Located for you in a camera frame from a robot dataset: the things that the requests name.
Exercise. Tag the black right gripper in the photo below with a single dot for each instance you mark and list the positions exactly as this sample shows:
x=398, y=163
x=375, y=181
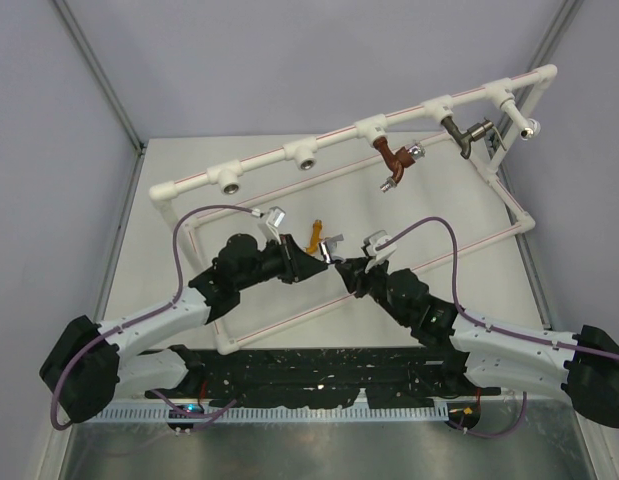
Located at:
x=355, y=276

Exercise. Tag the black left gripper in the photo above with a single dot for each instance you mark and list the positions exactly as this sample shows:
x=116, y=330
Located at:
x=301, y=263

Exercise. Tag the chrome lever faucet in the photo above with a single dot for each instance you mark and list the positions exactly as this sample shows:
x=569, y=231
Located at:
x=328, y=249

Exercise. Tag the white PVC pipe frame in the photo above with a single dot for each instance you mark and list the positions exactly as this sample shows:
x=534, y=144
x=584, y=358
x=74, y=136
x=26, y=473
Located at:
x=200, y=183

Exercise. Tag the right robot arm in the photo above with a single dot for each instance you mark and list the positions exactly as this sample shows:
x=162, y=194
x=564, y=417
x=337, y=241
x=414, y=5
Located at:
x=579, y=368

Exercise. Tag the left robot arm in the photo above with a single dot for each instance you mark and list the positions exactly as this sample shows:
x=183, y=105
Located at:
x=83, y=370

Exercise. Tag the yellow plastic faucet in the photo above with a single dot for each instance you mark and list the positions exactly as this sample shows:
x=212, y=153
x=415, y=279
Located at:
x=315, y=238

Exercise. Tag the brown faucet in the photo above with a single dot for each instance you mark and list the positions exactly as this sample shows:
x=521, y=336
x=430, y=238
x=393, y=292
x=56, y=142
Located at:
x=397, y=161

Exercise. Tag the dark grey metal faucet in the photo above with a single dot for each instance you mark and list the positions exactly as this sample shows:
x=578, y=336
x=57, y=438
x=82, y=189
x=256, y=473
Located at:
x=465, y=139

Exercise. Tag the white faucet chrome tip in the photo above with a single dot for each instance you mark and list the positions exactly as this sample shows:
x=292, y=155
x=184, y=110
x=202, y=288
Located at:
x=528, y=128

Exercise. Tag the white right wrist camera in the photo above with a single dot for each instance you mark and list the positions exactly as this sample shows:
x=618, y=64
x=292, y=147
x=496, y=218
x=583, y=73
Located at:
x=378, y=248

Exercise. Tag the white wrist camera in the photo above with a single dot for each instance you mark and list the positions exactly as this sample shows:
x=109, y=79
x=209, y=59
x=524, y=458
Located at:
x=269, y=222
x=378, y=248

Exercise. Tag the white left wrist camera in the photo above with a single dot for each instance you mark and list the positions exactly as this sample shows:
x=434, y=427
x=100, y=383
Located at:
x=269, y=222

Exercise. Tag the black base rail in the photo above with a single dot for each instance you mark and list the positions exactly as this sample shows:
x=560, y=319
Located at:
x=325, y=378

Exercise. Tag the white slotted cable duct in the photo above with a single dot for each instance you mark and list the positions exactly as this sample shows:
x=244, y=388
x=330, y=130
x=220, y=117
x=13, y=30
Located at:
x=127, y=413

